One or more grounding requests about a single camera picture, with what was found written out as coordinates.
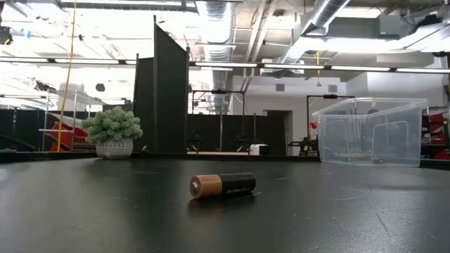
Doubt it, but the white box device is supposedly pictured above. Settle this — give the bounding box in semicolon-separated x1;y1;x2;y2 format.
249;143;270;156

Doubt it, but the copper black battery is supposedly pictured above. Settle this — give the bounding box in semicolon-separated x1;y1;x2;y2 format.
188;172;257;200

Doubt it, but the black partition panel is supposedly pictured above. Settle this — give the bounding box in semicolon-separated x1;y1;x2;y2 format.
132;14;191;155

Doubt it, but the green potted plant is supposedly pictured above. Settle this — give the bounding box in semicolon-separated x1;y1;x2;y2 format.
80;105;144;160

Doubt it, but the clear plastic bin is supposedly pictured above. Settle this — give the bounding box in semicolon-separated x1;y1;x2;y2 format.
311;97;429;168

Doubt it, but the red plastic shelving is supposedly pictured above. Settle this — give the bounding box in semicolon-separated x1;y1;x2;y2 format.
49;121;91;153

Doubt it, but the metal rack frame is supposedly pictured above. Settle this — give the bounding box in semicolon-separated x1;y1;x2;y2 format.
38;89;92;152

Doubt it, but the orange hanging cable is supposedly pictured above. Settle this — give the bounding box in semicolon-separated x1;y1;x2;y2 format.
56;0;78;153

